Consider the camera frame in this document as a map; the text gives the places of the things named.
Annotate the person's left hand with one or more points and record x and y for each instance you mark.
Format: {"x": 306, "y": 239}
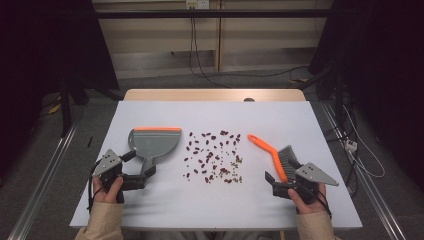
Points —
{"x": 106, "y": 195}

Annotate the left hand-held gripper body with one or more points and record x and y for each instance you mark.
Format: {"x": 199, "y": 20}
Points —
{"x": 107, "y": 161}

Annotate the aluminium rail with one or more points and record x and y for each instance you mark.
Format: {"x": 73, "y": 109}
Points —
{"x": 370, "y": 190}
{"x": 43, "y": 186}

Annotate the group of red beans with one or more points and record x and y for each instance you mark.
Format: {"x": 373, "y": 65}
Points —
{"x": 210, "y": 156}

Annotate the person's right hand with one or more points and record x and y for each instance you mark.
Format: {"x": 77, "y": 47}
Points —
{"x": 308, "y": 207}

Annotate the black curtain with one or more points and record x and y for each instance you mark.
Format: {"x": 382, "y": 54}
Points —
{"x": 40, "y": 66}
{"x": 383, "y": 66}

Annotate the grey dustpan with orange edge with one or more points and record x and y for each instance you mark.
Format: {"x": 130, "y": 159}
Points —
{"x": 155, "y": 143}

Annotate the white board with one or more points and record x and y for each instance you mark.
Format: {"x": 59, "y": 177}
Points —
{"x": 216, "y": 206}

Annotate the black metal stand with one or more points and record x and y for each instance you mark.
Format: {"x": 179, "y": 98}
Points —
{"x": 66, "y": 106}
{"x": 339, "y": 96}

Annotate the orange brush with grey bristles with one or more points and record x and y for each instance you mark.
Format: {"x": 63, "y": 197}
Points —
{"x": 271, "y": 150}

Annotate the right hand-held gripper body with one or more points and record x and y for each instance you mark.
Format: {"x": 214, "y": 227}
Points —
{"x": 313, "y": 173}

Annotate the dark table grommet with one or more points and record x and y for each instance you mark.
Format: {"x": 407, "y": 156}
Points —
{"x": 249, "y": 99}

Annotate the white wall socket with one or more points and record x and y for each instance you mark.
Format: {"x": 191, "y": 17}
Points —
{"x": 197, "y": 4}

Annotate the wooden table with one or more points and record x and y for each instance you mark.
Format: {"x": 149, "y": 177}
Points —
{"x": 200, "y": 95}

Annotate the wooden post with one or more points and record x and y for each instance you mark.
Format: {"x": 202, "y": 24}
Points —
{"x": 218, "y": 40}

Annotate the black horizontal bar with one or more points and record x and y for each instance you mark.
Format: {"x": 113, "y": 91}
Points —
{"x": 200, "y": 13}

